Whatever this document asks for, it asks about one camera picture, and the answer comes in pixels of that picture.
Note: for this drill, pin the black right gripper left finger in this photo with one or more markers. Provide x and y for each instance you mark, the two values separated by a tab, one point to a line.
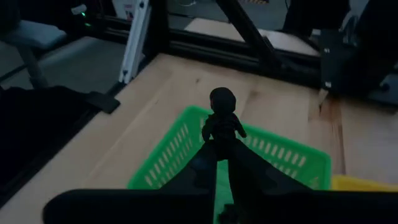
186	193

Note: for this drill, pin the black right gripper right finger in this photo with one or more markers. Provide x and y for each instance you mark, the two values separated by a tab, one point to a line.
264	193

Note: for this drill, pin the black figurine decoration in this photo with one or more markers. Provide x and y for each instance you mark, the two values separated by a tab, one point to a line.
222	124

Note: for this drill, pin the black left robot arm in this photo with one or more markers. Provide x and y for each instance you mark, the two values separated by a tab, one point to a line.
357	46

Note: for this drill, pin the green plastic basket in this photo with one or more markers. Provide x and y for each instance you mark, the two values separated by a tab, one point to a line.
174	152

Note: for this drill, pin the yellow plastic basket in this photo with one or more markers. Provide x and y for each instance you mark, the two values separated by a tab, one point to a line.
363	183

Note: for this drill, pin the grey padded stool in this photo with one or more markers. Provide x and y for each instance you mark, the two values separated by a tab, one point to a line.
31	34

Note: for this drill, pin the white aluminium post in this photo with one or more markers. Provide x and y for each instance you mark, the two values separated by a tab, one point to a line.
133	40

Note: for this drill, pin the black aluminium table frame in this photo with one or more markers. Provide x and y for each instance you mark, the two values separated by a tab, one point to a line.
247	31

